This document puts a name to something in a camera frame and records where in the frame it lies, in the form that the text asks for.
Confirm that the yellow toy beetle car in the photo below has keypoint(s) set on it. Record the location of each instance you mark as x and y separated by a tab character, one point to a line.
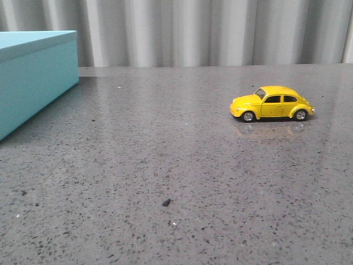
272	102

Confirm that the light blue box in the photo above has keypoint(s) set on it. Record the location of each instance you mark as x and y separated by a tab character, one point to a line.
36	68

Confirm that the small black debris piece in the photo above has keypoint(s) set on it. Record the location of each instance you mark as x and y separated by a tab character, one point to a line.
166	202

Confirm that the grey pleated curtain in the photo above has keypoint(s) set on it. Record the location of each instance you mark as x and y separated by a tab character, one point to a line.
193	33

